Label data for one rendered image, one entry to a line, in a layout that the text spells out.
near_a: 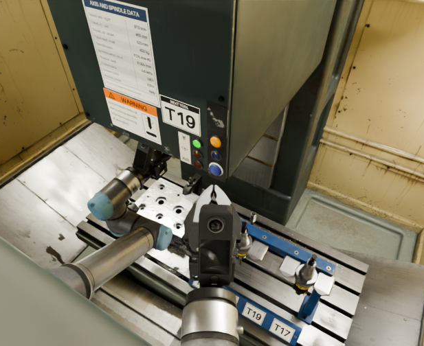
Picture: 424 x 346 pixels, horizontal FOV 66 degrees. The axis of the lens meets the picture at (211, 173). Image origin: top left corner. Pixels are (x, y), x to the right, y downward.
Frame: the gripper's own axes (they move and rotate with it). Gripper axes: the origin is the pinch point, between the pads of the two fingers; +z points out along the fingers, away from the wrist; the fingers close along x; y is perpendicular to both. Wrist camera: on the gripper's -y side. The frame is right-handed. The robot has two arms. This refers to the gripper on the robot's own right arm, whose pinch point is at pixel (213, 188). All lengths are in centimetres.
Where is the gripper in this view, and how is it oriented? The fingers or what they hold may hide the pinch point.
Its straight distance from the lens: 57.5
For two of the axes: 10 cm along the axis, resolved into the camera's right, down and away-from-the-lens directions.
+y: 0.0, 7.0, 7.2
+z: 0.2, -7.2, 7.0
